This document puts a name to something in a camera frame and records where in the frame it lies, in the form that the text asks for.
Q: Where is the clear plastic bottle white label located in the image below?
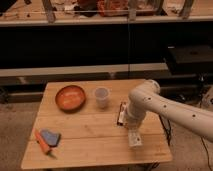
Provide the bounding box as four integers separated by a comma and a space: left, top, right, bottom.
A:
128, 130, 142, 147

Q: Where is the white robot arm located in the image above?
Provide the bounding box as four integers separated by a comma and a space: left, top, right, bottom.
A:
125, 80, 213, 142

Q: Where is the orange ceramic bowl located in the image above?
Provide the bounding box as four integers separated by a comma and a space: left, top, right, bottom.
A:
55, 85, 86, 112

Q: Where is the clear plastic cup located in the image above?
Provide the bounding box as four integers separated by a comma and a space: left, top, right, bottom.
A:
94, 87, 109, 109

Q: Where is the dark chocolate bar package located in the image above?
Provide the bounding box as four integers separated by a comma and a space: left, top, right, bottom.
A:
117, 102, 127, 126

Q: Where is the wooden folding table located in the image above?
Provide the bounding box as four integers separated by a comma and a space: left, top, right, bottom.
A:
21, 79, 172, 169

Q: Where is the blue cloth piece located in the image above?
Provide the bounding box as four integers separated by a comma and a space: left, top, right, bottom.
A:
41, 129, 61, 147

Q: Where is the orange toy carrot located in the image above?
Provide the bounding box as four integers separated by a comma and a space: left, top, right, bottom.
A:
34, 130, 52, 155

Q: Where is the cluttered background shelf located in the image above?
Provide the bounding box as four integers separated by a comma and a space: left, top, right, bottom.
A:
0, 0, 213, 27

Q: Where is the black cable on floor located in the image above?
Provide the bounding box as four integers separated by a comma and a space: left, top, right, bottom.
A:
198, 136, 213, 171

